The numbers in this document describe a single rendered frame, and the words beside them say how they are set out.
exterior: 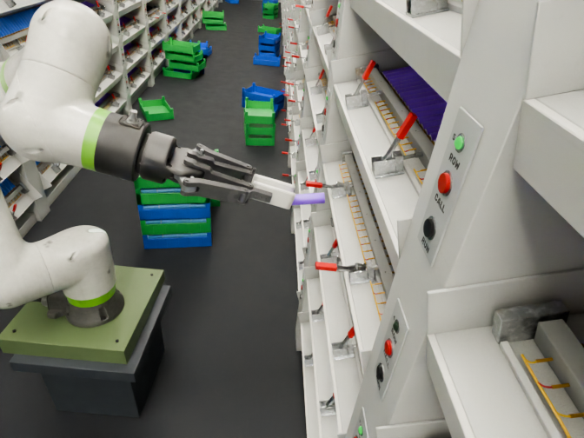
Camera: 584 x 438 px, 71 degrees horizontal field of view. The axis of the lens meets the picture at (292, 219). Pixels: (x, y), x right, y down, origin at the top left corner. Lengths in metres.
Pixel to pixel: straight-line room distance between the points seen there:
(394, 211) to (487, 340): 0.20
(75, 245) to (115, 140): 0.51
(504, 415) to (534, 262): 0.11
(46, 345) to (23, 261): 0.25
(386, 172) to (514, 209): 0.29
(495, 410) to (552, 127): 0.20
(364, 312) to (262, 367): 0.88
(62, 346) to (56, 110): 0.71
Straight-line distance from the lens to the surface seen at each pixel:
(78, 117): 0.64
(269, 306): 1.66
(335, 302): 0.93
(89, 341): 1.19
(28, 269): 1.08
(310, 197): 0.66
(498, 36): 0.31
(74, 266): 1.09
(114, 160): 0.63
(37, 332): 1.26
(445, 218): 0.34
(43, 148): 0.66
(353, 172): 0.93
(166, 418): 1.41
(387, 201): 0.52
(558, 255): 0.36
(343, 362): 0.83
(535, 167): 0.27
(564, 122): 0.24
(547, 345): 0.36
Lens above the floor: 1.22
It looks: 35 degrees down
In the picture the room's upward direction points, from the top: 6 degrees clockwise
